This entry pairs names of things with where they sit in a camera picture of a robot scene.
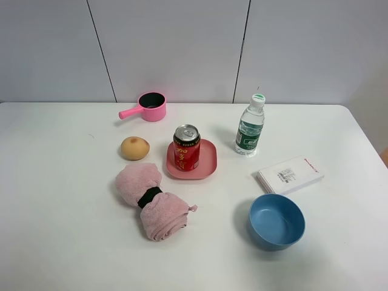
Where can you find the clear water bottle green label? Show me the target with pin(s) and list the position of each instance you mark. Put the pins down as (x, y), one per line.
(250, 126)

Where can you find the blue plastic bowl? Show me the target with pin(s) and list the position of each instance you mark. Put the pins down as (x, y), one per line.
(275, 222)

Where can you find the red soda can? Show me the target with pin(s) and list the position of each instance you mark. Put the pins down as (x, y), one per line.
(186, 144)

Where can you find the white flat cardboard box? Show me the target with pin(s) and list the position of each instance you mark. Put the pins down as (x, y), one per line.
(289, 176)

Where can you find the tan round bun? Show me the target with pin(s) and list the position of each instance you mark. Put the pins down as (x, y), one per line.
(134, 148)

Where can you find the pink toy saucepan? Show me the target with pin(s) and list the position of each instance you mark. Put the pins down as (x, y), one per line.
(151, 106)

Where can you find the black band on towel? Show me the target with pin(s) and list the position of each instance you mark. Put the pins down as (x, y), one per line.
(148, 196)

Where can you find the rolled pink towel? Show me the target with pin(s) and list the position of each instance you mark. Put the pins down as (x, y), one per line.
(162, 217)

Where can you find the pink square plate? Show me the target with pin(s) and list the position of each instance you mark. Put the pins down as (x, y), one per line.
(207, 162)

